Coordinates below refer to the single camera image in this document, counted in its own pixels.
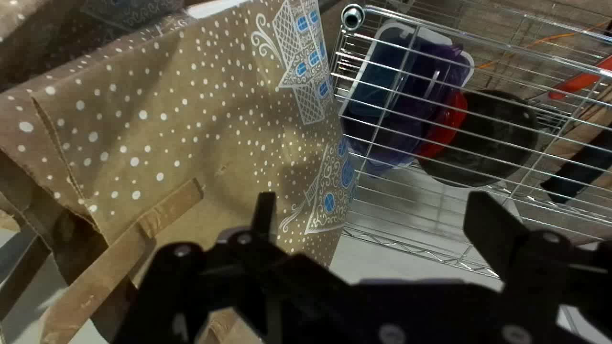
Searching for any blue purple container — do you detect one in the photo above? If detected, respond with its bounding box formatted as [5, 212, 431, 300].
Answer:
[343, 21, 477, 175]

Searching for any black round pan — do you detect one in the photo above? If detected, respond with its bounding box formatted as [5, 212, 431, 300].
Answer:
[439, 87, 559, 191]

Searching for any red object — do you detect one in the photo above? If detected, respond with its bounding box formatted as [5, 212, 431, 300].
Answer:
[418, 91, 473, 162]

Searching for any chrome wire rack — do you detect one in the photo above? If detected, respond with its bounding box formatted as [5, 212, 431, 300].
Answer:
[328, 0, 612, 275]

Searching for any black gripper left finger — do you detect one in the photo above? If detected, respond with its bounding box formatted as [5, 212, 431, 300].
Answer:
[114, 189, 347, 344]

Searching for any orange object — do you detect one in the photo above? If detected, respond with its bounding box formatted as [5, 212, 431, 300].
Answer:
[546, 55, 612, 101]

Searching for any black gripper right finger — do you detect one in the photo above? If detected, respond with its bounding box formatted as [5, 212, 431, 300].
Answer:
[464, 189, 612, 344]

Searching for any brown dotted paper bag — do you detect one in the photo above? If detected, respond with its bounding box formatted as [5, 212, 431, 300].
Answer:
[0, 0, 360, 344]

